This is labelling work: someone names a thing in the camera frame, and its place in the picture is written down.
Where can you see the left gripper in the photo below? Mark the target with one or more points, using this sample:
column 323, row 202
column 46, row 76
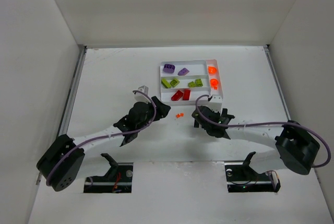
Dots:
column 158, row 106

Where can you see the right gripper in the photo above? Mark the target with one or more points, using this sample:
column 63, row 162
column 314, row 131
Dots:
column 199, row 115

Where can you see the small red lego brick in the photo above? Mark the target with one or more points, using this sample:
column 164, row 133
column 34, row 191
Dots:
column 178, row 95

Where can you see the long lime green lego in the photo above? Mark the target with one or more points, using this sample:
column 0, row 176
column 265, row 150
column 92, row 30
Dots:
column 165, row 83

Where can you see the red rounded lego brick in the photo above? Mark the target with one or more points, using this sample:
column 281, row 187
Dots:
column 186, row 94

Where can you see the lime green square lego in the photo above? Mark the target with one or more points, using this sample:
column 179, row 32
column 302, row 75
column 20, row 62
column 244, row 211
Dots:
column 174, row 82

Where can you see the orange round lego piece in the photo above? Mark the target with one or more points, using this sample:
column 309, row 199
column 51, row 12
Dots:
column 214, row 83

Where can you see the purple round lego brick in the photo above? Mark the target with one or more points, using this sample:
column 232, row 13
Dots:
column 169, row 68

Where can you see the purple wedge lego piece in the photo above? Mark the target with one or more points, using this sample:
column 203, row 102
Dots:
column 184, row 71

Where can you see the green studded lego brick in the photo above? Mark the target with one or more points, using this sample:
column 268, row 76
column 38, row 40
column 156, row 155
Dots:
column 198, row 82

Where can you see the orange flower lego piece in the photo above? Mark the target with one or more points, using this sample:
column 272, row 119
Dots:
column 212, row 70

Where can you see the small lime green lego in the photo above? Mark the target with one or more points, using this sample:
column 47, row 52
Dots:
column 191, row 84

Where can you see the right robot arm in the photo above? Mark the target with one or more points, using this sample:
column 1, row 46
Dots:
column 290, row 145

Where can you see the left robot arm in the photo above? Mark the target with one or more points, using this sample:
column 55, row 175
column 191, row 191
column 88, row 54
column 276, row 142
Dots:
column 71, row 158

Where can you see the small orange lego bits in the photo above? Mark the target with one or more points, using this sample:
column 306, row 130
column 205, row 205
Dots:
column 179, row 115

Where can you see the white divided sorting tray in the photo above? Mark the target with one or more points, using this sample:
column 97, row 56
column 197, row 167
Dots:
column 197, row 69

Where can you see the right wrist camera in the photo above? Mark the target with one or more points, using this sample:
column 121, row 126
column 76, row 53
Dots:
column 215, row 103

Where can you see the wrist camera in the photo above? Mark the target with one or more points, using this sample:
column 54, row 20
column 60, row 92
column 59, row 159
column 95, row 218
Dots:
column 140, row 94
column 215, row 103

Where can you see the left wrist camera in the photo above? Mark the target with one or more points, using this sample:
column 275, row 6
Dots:
column 140, row 94

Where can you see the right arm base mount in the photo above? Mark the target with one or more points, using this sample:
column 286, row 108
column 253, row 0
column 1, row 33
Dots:
column 241, row 178

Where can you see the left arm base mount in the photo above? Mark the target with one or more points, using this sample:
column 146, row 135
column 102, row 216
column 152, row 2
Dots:
column 117, row 179

